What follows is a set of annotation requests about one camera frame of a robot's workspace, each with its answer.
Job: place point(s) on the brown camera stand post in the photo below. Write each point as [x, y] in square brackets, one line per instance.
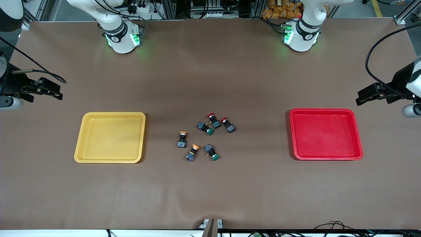
[210, 230]

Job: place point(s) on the red push button switch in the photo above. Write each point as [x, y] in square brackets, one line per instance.
[215, 123]
[228, 126]

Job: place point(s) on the aluminium frame profile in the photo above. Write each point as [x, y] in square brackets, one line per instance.
[39, 10]
[402, 19]

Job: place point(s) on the white power strip with plugs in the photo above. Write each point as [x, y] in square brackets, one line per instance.
[143, 9]

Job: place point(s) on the bag of orange items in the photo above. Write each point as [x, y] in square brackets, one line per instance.
[279, 10]

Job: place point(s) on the red plastic tray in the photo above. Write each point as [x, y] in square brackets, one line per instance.
[325, 135]

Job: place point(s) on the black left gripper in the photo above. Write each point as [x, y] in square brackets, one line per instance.
[398, 83]

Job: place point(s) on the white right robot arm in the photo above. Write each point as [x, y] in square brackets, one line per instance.
[120, 36]

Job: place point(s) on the green push button switch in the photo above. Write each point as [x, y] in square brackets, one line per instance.
[210, 150]
[204, 127]

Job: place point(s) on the metal table clamp bracket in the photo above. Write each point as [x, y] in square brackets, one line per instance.
[202, 225]

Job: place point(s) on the brown table cover mat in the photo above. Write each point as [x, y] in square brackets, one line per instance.
[210, 82]

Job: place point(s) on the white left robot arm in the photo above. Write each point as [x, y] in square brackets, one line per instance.
[304, 36]

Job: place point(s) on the yellow plastic tray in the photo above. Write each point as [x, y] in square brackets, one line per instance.
[110, 138]

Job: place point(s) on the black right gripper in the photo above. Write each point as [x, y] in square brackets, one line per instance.
[14, 83]

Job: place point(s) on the aluminium frame post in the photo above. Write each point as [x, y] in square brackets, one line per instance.
[256, 9]
[169, 9]

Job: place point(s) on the yellow push button switch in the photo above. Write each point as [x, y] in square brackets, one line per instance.
[182, 141]
[191, 153]

